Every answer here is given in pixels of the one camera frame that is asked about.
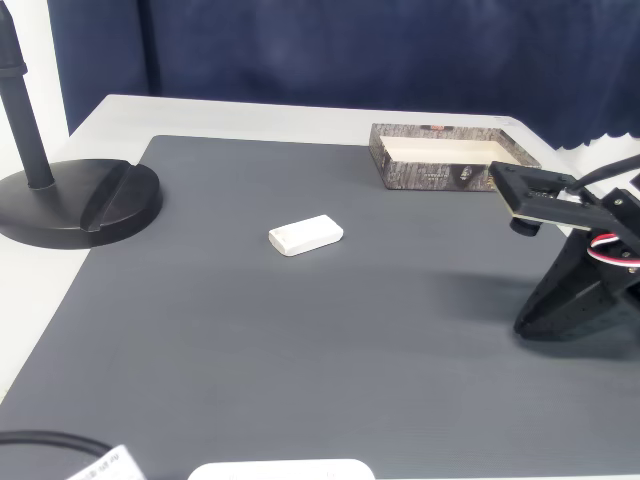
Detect black round-base stand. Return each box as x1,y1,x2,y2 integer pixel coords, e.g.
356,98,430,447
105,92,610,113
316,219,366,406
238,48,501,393
0,0,165,250

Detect stone-patterned cardboard box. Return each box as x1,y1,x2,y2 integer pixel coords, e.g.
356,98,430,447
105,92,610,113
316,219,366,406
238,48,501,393
368,122,544,192

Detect white rectangular block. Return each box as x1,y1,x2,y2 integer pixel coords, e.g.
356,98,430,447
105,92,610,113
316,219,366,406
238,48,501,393
268,214,345,260

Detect grey table mat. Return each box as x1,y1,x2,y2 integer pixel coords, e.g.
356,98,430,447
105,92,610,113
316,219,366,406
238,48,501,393
0,134,640,480

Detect black cable with label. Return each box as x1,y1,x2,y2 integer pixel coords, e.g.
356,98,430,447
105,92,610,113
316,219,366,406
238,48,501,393
0,429,114,457

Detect red white black servo wire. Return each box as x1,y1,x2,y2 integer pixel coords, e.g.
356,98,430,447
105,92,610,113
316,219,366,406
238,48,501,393
587,232,640,275

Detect white flat device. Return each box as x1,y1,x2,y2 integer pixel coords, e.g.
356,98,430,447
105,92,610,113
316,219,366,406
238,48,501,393
187,458,376,480

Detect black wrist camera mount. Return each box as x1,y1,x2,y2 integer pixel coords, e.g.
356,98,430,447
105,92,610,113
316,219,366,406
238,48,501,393
488,160,616,237

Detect dark blue curtain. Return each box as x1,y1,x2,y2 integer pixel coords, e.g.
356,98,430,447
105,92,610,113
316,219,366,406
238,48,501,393
47,0,640,151

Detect white printed paper label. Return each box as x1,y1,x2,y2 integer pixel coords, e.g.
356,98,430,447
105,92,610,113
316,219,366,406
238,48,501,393
64,443,149,480

